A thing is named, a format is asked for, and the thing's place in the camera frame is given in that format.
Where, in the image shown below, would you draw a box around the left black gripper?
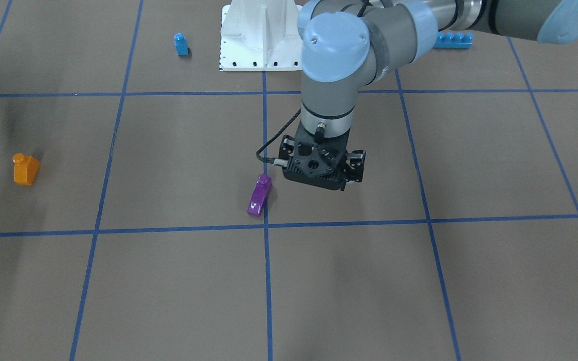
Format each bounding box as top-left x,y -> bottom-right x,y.
279,124 -> 366,184

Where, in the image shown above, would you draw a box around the purple trapezoid block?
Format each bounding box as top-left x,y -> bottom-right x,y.
247,173 -> 272,217

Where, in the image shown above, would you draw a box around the orange trapezoid block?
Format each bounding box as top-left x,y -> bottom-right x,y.
13,153 -> 41,187

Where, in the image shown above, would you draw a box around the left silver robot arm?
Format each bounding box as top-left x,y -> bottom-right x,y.
256,1 -> 578,190

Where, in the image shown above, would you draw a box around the long blue brick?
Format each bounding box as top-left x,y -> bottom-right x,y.
433,32 -> 474,50

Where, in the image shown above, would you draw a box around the small blue brick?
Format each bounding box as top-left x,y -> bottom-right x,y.
174,33 -> 190,56

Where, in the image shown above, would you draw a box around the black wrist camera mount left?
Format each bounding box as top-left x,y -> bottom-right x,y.
279,137 -> 350,191

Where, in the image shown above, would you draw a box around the black braided cable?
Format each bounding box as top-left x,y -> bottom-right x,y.
256,108 -> 302,165

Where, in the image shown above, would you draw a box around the white pedestal base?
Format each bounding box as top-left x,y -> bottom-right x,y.
219,1 -> 302,72

